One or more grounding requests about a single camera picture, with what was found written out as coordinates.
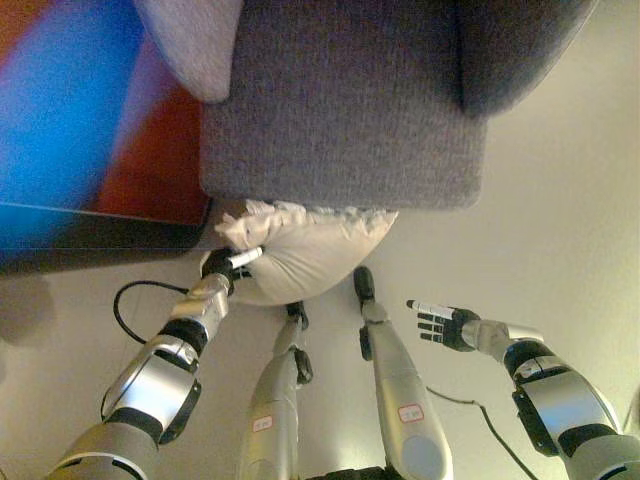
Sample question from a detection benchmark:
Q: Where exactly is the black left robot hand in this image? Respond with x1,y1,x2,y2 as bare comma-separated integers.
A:
199,244,265,292

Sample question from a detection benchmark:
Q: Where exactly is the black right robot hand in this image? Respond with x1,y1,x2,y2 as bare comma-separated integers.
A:
405,298,482,351

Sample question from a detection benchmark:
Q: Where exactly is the white fringed pillow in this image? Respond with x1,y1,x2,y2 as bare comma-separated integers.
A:
214,198,400,307

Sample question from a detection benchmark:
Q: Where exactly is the silver right robot leg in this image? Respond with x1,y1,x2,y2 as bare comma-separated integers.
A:
352,266,455,480

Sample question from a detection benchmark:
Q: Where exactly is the silver robot leg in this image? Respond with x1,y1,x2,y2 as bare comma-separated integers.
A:
238,301,315,480
352,266,455,480

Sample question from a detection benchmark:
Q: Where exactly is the dark rounded partition panel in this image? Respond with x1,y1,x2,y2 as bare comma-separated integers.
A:
0,197,216,277

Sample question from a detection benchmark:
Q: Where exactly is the silver left robot leg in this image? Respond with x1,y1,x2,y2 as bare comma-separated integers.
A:
238,301,315,480

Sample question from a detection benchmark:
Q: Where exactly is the grey fabric tub armchair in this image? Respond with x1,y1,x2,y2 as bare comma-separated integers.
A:
134,0,601,212

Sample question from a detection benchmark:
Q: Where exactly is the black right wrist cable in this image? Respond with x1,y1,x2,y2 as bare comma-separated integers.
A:
424,384,542,480

